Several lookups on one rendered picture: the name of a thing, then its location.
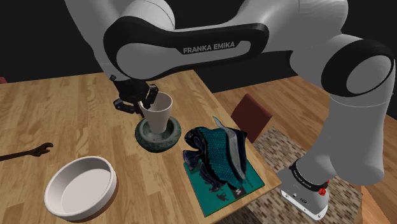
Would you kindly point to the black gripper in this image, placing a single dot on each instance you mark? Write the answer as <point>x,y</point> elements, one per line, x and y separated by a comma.
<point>131,90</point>

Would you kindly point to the beige tapered cup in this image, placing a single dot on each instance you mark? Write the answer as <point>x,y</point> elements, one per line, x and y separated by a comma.
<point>159,116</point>

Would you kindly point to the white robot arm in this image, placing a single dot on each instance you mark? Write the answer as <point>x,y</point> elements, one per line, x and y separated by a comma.
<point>217,24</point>

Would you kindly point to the dark green bowl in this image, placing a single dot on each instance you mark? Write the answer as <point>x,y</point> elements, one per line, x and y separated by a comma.
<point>145,140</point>

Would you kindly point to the wooden table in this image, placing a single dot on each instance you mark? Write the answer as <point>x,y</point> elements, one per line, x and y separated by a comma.
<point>77,108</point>

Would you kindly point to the teal and black fish figure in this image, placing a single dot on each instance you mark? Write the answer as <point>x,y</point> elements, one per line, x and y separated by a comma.
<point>217,149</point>

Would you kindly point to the white round dish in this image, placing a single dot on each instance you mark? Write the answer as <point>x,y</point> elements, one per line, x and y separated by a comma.
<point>77,192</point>

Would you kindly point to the dark red chair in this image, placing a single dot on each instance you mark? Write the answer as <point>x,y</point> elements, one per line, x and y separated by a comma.
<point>249,116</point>

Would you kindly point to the teal flat box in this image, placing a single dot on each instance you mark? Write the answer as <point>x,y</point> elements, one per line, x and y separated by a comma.
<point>214,204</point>

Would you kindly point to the brown wrench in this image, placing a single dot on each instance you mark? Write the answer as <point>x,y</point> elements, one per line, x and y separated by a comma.
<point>21,153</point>

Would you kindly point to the patterned robot stand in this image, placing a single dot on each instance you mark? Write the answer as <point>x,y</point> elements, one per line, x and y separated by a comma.
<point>279,149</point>

